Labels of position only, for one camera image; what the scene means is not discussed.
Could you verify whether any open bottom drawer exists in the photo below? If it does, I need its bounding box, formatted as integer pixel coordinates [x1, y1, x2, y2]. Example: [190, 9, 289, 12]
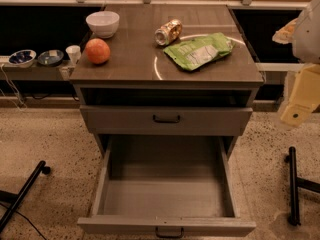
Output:
[78, 135, 256, 238]

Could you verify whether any black stand leg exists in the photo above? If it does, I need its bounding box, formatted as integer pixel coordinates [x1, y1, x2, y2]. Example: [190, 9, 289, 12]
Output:
[0, 161, 51, 232]
[285, 146, 320, 226]

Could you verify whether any closed middle drawer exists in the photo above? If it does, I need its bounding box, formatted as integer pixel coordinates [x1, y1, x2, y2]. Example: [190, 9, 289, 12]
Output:
[80, 105, 252, 136]

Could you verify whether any white bowl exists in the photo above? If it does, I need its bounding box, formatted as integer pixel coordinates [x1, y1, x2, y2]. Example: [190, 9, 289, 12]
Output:
[86, 11, 120, 38]

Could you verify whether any orange round fruit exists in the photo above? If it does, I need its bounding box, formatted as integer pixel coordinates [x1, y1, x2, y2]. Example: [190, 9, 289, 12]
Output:
[85, 38, 111, 64]

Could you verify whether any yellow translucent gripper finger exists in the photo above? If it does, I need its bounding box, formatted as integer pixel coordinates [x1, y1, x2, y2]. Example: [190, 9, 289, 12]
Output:
[272, 19, 297, 44]

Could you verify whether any small white paper cup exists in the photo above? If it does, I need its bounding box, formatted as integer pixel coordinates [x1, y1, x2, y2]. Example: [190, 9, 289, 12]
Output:
[66, 45, 81, 65]

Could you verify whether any blue patterned bowl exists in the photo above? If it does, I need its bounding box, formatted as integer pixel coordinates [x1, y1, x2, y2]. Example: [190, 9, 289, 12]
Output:
[9, 49, 36, 68]

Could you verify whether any black right stand leg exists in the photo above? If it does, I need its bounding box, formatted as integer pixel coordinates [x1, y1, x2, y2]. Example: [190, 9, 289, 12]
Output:
[285, 146, 320, 226]

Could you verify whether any grey drawer cabinet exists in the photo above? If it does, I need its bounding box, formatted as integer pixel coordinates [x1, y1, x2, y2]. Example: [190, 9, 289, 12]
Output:
[70, 4, 263, 154]

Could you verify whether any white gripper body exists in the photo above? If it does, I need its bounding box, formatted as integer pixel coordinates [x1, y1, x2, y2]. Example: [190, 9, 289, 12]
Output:
[279, 63, 320, 127]

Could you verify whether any dark blue saucer bowl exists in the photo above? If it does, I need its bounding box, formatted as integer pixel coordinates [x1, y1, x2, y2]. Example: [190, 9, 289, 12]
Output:
[37, 50, 64, 67]

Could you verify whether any black left stand leg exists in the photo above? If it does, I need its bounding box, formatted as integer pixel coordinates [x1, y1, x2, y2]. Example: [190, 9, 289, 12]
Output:
[0, 161, 51, 232]

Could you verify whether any green chip bag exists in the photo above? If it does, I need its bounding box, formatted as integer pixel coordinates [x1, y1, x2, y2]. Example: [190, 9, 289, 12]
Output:
[164, 33, 234, 71]

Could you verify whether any grey side shelf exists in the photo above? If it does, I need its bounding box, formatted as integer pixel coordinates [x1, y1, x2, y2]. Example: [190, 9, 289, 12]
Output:
[0, 56, 74, 81]

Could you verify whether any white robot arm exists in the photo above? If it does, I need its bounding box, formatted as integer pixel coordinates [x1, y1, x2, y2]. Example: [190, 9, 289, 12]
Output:
[272, 0, 320, 127]

